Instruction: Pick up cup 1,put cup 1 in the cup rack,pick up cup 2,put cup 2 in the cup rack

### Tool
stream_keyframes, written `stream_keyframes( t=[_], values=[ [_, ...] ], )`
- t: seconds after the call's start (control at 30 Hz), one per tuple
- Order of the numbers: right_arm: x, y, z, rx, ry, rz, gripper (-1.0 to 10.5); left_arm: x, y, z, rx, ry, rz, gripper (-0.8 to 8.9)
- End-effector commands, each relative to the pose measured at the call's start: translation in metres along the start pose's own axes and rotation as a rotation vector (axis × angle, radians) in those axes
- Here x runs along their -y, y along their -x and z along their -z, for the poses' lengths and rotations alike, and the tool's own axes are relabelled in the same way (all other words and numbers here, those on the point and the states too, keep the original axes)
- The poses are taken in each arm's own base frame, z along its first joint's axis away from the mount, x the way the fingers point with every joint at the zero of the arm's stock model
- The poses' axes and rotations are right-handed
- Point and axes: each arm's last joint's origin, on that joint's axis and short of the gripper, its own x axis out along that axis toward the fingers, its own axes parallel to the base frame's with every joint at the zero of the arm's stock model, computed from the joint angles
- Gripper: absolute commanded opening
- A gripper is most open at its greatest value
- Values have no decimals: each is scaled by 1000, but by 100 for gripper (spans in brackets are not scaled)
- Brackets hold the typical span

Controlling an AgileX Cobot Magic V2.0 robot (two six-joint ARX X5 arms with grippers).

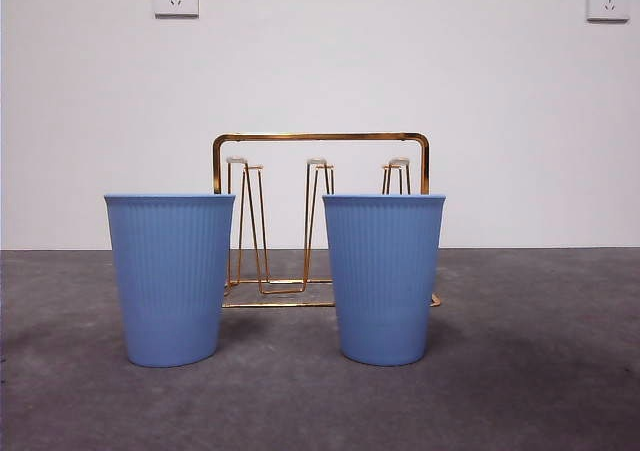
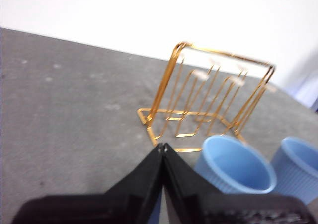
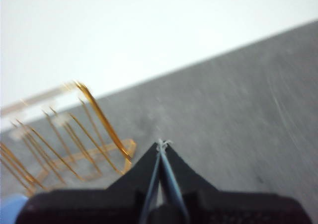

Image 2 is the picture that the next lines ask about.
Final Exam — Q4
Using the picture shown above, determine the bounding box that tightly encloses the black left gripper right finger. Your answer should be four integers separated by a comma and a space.
162, 143, 318, 224

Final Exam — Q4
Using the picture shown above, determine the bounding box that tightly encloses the blue ribbed plastic cup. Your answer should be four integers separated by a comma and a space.
270, 136, 318, 205
193, 134, 278, 195

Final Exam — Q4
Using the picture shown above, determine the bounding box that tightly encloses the gold wire cup rack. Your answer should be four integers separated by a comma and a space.
137, 41, 277, 153

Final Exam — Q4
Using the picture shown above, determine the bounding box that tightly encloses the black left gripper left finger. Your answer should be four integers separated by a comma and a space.
11, 143, 165, 224

